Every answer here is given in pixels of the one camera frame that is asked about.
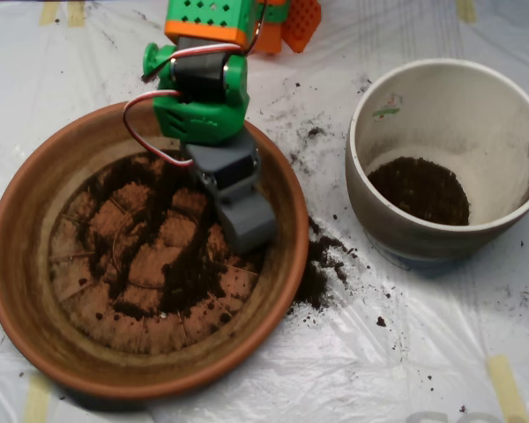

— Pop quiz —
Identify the dark soil pile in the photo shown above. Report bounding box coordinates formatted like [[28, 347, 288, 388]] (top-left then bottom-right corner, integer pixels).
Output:
[[77, 153, 265, 322]]

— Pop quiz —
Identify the orange honeycomb robot base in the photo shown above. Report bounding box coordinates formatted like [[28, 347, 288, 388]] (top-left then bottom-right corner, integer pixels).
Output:
[[281, 0, 323, 54]]

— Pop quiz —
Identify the spilled soil heap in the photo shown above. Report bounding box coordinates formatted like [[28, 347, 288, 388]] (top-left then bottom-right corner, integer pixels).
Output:
[[289, 215, 352, 313]]

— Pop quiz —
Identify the terracotta plant saucer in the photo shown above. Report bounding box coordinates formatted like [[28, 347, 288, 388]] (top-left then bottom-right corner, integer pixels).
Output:
[[0, 100, 309, 402]]

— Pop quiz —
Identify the white ceramic pot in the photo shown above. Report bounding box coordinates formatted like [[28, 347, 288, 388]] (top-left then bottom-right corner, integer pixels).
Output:
[[344, 58, 529, 263]]

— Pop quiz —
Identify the clear plastic cover sheet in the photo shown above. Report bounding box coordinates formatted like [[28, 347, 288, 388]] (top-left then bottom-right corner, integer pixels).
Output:
[[0, 0, 529, 423]]

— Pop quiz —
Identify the beige masking tape strip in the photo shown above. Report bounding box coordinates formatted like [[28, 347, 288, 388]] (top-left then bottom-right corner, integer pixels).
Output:
[[23, 373, 52, 423], [456, 0, 477, 24], [38, 0, 62, 26], [486, 354, 529, 423], [67, 0, 88, 28]]

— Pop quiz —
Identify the dark forearm servo cable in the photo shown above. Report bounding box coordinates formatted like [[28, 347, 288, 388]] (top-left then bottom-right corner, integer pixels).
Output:
[[242, 0, 269, 56]]

